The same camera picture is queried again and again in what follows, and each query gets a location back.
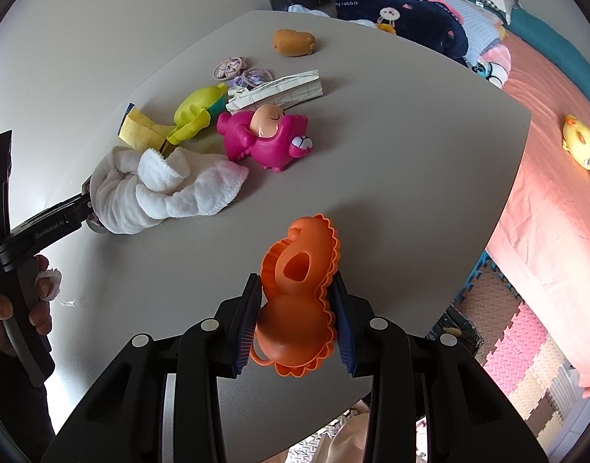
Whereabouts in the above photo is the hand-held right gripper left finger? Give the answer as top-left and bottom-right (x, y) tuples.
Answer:
(41, 272), (264, 463)

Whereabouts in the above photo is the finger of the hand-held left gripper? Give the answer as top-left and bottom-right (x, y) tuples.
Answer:
(81, 177), (107, 235)

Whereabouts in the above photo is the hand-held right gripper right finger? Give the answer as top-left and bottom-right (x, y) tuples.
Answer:
(331, 270), (549, 463)

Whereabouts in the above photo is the orange plastic toy case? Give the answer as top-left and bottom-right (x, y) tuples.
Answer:
(249, 213), (342, 378)

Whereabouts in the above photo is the white towel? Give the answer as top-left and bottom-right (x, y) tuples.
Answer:
(90, 147), (250, 236)

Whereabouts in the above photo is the yellow-green frog toy case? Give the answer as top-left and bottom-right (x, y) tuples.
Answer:
(167, 83), (228, 146)

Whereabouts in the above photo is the purple plaid scrunchie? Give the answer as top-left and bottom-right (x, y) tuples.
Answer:
(234, 68), (276, 90)

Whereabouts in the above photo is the person's left forearm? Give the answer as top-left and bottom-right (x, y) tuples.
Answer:
(0, 342), (57, 449)

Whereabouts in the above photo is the person's left hand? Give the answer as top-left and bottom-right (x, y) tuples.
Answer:
(0, 255), (63, 358)

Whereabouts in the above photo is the yellow sponge cloth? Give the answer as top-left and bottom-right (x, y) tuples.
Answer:
(117, 103), (177, 152)

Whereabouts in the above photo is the person's leg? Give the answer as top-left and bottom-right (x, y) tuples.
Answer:
(285, 390), (375, 463)

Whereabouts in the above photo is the dark basket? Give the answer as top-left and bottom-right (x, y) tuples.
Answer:
(427, 309), (483, 354)

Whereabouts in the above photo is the pastel foam floor mat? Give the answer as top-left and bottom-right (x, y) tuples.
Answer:
(285, 251), (587, 463)

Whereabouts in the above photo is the magenta plastic animal toy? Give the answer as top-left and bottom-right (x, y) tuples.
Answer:
(216, 105), (316, 173)

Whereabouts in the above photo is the silver round flower ornament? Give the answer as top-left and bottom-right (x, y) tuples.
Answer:
(212, 56), (250, 81)

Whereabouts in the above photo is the pink bed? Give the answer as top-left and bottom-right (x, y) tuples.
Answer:
(483, 29), (590, 389)

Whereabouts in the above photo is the crumpled white paper box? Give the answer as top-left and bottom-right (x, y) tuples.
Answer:
(226, 68), (325, 113)

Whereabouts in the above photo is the white and blue baby cloth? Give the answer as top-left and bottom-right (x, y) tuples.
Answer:
(288, 4), (398, 35)

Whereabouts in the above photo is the yellow duck plush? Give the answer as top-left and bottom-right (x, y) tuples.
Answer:
(561, 115), (590, 181)

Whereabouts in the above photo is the penguin printed cloth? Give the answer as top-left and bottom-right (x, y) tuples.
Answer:
(471, 43), (512, 88)

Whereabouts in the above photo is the navy printed blanket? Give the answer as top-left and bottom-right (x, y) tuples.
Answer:
(333, 0), (469, 56)

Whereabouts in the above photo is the light blue blanket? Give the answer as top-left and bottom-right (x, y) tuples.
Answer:
(440, 0), (505, 61)

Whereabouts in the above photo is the teal blanket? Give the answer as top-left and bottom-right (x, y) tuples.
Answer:
(507, 5), (590, 97)

